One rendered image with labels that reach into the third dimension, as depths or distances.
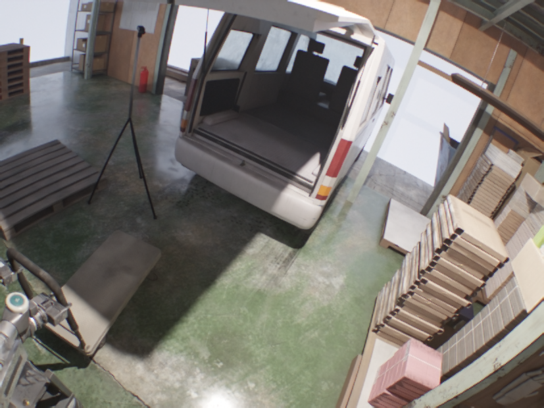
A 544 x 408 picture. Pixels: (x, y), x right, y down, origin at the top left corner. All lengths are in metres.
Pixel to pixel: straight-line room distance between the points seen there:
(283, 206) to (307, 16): 1.61
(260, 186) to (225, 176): 0.32
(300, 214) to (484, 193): 2.29
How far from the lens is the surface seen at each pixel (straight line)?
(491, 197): 3.67
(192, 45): 7.53
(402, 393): 1.78
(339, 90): 3.88
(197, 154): 2.51
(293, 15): 0.94
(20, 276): 1.47
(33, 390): 1.48
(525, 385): 1.11
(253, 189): 2.27
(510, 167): 3.63
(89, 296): 1.77
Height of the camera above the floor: 1.63
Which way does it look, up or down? 33 degrees down
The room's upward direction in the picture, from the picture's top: 19 degrees clockwise
